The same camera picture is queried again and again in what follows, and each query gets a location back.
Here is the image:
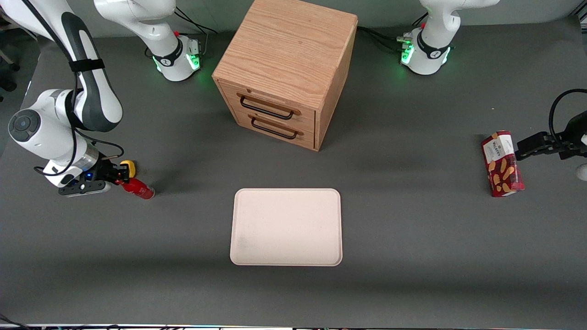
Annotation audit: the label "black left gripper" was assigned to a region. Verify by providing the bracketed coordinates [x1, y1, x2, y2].
[516, 111, 587, 161]

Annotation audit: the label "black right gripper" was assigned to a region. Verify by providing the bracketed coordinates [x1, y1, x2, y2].
[85, 158, 132, 186]

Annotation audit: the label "red coke bottle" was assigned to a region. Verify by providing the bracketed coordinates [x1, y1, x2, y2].
[119, 177, 156, 200]

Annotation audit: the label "cream rectangular tray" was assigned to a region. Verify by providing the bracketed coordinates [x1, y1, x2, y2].
[230, 188, 343, 267]

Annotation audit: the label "red cookie box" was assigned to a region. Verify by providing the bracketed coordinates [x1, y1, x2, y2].
[481, 131, 525, 198]

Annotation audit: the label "black office chair base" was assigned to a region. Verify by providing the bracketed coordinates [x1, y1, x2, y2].
[0, 46, 19, 92]

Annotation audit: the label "oak wooden drawer cabinet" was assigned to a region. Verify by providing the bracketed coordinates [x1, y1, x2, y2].
[212, 0, 359, 152]

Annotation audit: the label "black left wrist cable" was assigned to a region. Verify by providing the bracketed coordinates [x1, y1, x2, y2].
[549, 89, 587, 143]

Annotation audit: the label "black velcro cable strap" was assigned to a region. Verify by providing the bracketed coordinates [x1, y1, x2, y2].
[69, 58, 105, 73]

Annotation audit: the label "short black drawer handle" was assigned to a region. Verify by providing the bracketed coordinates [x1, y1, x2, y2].
[248, 115, 304, 140]

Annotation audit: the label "long black drawer handle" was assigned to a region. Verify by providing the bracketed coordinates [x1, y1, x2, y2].
[237, 93, 302, 121]

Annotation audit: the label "black right arm base cables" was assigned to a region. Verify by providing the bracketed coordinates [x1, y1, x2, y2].
[173, 7, 219, 58]

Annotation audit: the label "black arm base cables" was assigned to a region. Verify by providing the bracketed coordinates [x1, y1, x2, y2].
[173, 7, 219, 58]
[357, 13, 429, 54]

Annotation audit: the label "thin dark cable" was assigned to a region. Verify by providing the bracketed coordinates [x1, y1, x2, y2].
[0, 313, 28, 330]

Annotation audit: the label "wooden drawer, shorter handle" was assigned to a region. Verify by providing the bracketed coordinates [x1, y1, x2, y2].
[232, 108, 317, 151]

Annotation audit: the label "wooden drawer, longer handle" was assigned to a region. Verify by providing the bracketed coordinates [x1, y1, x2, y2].
[218, 81, 317, 133]

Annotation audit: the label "black left arm base cables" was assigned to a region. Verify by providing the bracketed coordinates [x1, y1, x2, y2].
[357, 13, 429, 54]

